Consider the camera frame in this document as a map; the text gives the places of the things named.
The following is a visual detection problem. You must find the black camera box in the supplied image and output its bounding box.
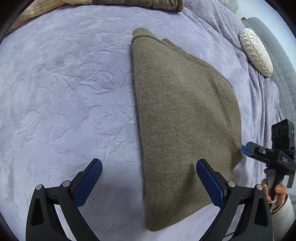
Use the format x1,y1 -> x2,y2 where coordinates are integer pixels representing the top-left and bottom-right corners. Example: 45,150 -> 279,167
271,119 -> 295,150

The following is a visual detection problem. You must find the white sleeve forearm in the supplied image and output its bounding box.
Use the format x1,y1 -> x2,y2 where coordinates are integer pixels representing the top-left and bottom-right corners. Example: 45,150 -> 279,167
271,194 -> 295,240

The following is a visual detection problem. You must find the cream striped garment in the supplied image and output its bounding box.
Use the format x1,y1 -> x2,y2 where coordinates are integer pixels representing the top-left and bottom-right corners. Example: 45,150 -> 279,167
9,0 -> 93,33

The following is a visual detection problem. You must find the olive brown knit sweater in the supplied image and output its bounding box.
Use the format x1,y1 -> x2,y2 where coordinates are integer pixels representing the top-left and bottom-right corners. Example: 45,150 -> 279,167
132,28 -> 242,232

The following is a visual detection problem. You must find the lilac embossed bed blanket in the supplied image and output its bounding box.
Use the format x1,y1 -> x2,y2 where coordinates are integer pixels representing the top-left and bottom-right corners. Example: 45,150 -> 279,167
1,1 -> 281,240

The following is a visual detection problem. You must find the grey quilted headboard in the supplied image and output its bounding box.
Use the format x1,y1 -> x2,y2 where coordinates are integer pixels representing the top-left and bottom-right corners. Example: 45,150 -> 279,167
242,17 -> 296,122

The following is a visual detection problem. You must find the white braided cushion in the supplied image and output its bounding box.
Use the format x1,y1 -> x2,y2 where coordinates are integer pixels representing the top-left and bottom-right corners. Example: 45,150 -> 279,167
239,28 -> 273,78

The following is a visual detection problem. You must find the right hand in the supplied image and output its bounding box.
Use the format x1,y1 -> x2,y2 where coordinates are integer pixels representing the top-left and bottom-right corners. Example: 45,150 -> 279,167
261,168 -> 287,209

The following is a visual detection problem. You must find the dark brown quilted garment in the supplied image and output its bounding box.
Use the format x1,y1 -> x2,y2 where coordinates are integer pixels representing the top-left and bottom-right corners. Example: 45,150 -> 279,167
92,0 -> 184,13

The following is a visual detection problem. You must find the pale round plush pillow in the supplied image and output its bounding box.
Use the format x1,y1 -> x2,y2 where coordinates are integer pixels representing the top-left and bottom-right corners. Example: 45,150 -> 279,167
219,0 -> 239,13

